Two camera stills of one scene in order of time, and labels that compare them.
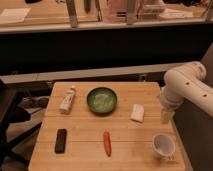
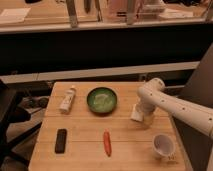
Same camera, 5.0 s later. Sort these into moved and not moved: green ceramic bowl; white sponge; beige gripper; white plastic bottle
Moved: beige gripper
Not moved: green ceramic bowl; white sponge; white plastic bottle
